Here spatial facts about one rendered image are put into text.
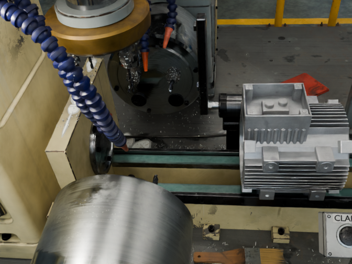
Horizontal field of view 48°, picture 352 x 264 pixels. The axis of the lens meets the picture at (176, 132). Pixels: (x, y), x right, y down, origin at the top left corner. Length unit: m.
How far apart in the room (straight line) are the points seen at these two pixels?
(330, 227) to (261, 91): 0.30
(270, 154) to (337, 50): 0.90
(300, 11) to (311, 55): 2.09
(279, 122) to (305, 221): 0.30
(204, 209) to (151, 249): 0.37
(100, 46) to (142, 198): 0.24
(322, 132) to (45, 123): 0.59
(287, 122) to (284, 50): 0.84
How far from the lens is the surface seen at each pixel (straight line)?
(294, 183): 0.83
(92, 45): 0.64
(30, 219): 0.90
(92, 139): 0.84
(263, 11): 3.62
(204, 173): 0.99
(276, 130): 0.77
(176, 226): 0.63
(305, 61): 1.54
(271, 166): 0.78
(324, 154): 0.80
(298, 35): 1.69
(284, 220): 0.97
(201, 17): 0.84
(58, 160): 0.75
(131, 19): 0.67
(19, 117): 0.84
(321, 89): 1.39
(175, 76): 0.98
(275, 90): 0.84
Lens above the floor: 1.64
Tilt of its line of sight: 43 degrees down
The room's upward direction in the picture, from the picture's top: 6 degrees counter-clockwise
